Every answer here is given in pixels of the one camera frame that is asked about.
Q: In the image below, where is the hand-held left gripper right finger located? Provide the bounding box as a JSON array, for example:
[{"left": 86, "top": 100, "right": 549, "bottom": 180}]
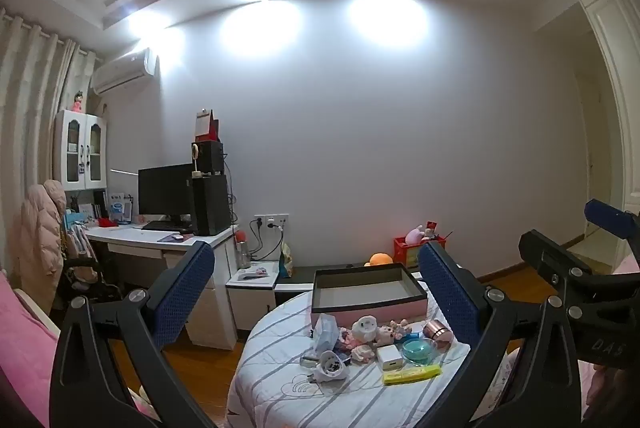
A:
[{"left": 419, "top": 240, "right": 583, "bottom": 428}]

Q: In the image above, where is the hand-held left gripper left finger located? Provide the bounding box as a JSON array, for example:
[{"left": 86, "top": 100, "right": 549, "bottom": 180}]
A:
[{"left": 49, "top": 240, "right": 221, "bottom": 428}]

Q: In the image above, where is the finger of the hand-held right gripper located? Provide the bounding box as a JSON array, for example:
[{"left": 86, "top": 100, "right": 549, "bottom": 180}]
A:
[
  {"left": 518, "top": 230, "right": 640, "bottom": 309},
  {"left": 584, "top": 199, "right": 640, "bottom": 241}
]

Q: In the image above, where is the teal round bowl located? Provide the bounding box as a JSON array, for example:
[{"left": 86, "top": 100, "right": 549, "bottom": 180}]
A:
[{"left": 401, "top": 338, "right": 436, "bottom": 367}]

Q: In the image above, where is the pink storage box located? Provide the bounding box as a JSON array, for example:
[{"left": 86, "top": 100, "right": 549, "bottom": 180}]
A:
[{"left": 311, "top": 264, "right": 428, "bottom": 328}]

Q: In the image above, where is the white charger cube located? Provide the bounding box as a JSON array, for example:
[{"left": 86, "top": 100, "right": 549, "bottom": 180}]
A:
[{"left": 377, "top": 345, "right": 404, "bottom": 370}]

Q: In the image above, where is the pink white brick toy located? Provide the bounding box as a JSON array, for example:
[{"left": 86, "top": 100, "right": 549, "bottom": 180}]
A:
[{"left": 351, "top": 315, "right": 383, "bottom": 345}]

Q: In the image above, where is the clear tissue pack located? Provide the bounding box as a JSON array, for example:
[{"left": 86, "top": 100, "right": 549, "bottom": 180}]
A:
[{"left": 312, "top": 314, "right": 342, "bottom": 356}]

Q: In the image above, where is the white plug adapter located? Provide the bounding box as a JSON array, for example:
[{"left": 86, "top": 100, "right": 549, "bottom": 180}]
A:
[{"left": 316, "top": 350, "right": 350, "bottom": 385}]

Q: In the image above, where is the rose gold jar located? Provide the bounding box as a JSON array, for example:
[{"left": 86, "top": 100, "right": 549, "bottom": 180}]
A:
[{"left": 422, "top": 319, "right": 454, "bottom": 349}]

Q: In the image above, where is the red plastic crate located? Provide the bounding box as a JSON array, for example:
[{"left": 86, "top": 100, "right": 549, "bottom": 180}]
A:
[{"left": 393, "top": 235, "right": 447, "bottom": 271}]

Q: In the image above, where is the white door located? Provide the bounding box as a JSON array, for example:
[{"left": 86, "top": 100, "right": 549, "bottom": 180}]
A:
[{"left": 575, "top": 72, "right": 615, "bottom": 239}]

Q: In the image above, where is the white nightstand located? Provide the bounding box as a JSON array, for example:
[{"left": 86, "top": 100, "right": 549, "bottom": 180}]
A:
[{"left": 225, "top": 260, "right": 282, "bottom": 345}]

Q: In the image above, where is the black keyboard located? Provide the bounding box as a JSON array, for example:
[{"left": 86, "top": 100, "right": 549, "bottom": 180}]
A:
[{"left": 142, "top": 220, "right": 194, "bottom": 233}]

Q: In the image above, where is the white desk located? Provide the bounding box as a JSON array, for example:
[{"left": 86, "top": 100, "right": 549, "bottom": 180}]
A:
[{"left": 82, "top": 223, "right": 240, "bottom": 350}]

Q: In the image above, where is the red-capped water bottle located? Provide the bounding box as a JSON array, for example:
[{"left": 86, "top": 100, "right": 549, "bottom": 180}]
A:
[{"left": 236, "top": 230, "right": 251, "bottom": 270}]

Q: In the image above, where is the black computer tower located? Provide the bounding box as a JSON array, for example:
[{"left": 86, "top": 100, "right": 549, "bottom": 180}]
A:
[{"left": 190, "top": 174, "right": 232, "bottom": 237}]

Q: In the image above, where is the black computer monitor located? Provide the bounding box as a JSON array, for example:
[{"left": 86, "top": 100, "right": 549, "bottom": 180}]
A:
[{"left": 138, "top": 164, "right": 194, "bottom": 229}]

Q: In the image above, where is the blue white box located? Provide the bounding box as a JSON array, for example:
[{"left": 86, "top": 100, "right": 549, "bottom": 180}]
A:
[{"left": 109, "top": 192, "right": 132, "bottom": 224}]

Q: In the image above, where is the yellow snack bag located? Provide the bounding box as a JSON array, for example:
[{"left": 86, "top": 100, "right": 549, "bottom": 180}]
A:
[{"left": 279, "top": 242, "right": 294, "bottom": 279}]

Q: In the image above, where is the row of books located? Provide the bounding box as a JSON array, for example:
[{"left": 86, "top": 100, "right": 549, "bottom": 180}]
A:
[{"left": 65, "top": 190, "right": 109, "bottom": 224}]

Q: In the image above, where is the striped white blanket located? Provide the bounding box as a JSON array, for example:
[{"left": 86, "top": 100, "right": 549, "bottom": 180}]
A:
[{"left": 227, "top": 288, "right": 501, "bottom": 428}]

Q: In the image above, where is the black speaker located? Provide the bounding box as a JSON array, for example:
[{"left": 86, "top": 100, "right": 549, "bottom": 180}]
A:
[{"left": 191, "top": 142, "right": 225, "bottom": 174}]

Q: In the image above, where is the pink puffer jacket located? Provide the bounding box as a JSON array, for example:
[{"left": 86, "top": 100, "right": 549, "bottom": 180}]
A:
[{"left": 19, "top": 179, "right": 69, "bottom": 281}]

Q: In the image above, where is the pink bed cover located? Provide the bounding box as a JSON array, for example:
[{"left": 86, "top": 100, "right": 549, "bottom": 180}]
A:
[{"left": 0, "top": 268, "right": 60, "bottom": 428}]

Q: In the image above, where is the white desk calendar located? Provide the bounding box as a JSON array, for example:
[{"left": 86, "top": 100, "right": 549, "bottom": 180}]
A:
[{"left": 195, "top": 109, "right": 214, "bottom": 143}]

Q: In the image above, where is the white glass-door cabinet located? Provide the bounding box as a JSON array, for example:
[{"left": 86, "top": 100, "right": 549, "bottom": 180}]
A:
[{"left": 53, "top": 109, "right": 109, "bottom": 191}]

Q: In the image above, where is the white air conditioner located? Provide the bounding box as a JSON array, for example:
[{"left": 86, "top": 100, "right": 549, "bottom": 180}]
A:
[{"left": 90, "top": 48, "right": 159, "bottom": 96}]

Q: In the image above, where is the beige curtain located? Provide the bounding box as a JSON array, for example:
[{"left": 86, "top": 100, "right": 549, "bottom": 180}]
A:
[{"left": 0, "top": 8, "right": 97, "bottom": 269}]

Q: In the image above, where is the black power cable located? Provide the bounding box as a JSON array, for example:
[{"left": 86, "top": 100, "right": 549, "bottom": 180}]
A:
[{"left": 249, "top": 220, "right": 286, "bottom": 261}]

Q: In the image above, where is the white wall socket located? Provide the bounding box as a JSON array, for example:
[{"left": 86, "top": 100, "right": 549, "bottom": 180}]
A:
[{"left": 254, "top": 214, "right": 290, "bottom": 230}]

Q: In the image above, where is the white door frame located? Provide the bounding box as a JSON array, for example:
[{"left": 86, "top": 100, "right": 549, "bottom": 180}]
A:
[{"left": 550, "top": 0, "right": 640, "bottom": 249}]

